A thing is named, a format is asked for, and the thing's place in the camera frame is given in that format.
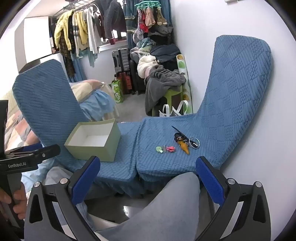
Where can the white shirt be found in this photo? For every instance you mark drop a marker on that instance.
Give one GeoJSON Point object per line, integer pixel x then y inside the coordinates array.
{"type": "Point", "coordinates": [92, 32]}

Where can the white cabinet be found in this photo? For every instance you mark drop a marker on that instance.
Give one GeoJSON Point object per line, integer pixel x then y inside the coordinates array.
{"type": "Point", "coordinates": [32, 39]}

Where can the red suitcase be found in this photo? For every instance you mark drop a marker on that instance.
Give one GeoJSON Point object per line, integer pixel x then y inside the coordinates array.
{"type": "Point", "coordinates": [124, 82]}

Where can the green dotted ironing board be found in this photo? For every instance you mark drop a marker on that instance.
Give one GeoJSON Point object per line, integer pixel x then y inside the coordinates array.
{"type": "Point", "coordinates": [185, 69]}

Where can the patchwork bed blanket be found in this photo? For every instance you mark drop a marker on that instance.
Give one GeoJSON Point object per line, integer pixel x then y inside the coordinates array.
{"type": "Point", "coordinates": [16, 132]}

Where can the white tote bag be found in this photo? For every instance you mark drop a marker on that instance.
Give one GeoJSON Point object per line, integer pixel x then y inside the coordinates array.
{"type": "Point", "coordinates": [175, 110]}

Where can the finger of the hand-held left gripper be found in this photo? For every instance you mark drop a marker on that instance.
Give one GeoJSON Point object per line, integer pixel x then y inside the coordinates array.
{"type": "Point", "coordinates": [47, 151]}
{"type": "Point", "coordinates": [32, 146]}

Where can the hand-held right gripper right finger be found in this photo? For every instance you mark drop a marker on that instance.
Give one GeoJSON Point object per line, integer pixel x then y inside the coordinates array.
{"type": "Point", "coordinates": [209, 179]}

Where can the grey suitcase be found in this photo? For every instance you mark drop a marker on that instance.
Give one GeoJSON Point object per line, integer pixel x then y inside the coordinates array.
{"type": "Point", "coordinates": [120, 61]}

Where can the blue textured blanket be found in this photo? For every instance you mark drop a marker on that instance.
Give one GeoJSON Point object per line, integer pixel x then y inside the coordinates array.
{"type": "Point", "coordinates": [231, 99]}

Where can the orange gourd pendant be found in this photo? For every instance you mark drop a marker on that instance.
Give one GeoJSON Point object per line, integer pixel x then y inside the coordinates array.
{"type": "Point", "coordinates": [184, 147]}

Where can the grey clothes pile on chair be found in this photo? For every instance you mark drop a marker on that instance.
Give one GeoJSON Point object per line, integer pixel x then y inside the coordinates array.
{"type": "Point", "coordinates": [161, 81]}

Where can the dark plaid scarf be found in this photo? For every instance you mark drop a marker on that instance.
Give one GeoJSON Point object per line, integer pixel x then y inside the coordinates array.
{"type": "Point", "coordinates": [68, 58]}

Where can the pale green cardboard box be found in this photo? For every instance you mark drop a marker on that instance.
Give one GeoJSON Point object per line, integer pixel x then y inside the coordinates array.
{"type": "Point", "coordinates": [92, 151]}

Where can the thin black hair stick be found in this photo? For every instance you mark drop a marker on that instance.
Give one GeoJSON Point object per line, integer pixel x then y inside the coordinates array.
{"type": "Point", "coordinates": [177, 131]}

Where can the person's leg in grey trousers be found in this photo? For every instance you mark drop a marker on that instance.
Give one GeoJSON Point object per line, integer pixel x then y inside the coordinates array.
{"type": "Point", "coordinates": [166, 208]}

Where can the black suitcase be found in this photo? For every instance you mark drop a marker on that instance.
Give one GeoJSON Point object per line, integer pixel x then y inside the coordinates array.
{"type": "Point", "coordinates": [136, 78]}

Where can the peach quilt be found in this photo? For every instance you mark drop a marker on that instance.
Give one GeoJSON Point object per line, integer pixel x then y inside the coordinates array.
{"type": "Point", "coordinates": [85, 89]}

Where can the yellow sweater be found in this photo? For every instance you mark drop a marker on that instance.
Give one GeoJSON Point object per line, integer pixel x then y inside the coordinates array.
{"type": "Point", "coordinates": [81, 27]}

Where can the yellow jacket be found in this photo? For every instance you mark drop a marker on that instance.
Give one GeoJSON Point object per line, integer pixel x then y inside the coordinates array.
{"type": "Point", "coordinates": [62, 25]}

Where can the blue curtain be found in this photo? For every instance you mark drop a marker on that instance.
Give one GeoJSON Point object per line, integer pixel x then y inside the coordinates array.
{"type": "Point", "coordinates": [128, 25]}

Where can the person's left hand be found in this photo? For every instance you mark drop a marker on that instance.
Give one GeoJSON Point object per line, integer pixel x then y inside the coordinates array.
{"type": "Point", "coordinates": [20, 201]}

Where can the light blue frilled blanket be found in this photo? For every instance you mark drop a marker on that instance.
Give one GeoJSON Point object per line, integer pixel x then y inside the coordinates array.
{"type": "Point", "coordinates": [97, 104]}

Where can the metal clothes rail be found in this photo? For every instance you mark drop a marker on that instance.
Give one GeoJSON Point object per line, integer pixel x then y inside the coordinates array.
{"type": "Point", "coordinates": [76, 4]}

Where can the pile of clothes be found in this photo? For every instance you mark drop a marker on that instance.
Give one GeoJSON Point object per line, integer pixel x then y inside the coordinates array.
{"type": "Point", "coordinates": [159, 51]}

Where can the dark fleece jacket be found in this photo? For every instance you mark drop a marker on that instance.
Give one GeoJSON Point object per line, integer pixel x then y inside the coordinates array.
{"type": "Point", "coordinates": [113, 18]}

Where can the green hair clip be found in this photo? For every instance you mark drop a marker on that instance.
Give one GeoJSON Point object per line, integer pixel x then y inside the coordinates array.
{"type": "Point", "coordinates": [159, 149]}

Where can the green plastic stool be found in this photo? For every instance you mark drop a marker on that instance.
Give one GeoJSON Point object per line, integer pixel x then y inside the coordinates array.
{"type": "Point", "coordinates": [172, 95]}

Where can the teal sock hanger with socks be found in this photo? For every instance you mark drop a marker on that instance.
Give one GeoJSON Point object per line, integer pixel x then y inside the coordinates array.
{"type": "Point", "coordinates": [150, 16]}

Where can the green shopping bag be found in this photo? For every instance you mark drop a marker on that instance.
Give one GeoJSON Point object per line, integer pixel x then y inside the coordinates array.
{"type": "Point", "coordinates": [117, 91]}

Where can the pink hair clip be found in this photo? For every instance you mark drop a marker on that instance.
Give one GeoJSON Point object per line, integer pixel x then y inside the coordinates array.
{"type": "Point", "coordinates": [170, 149]}

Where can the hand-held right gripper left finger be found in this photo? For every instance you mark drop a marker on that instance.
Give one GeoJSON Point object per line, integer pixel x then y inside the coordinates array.
{"type": "Point", "coordinates": [86, 179]}

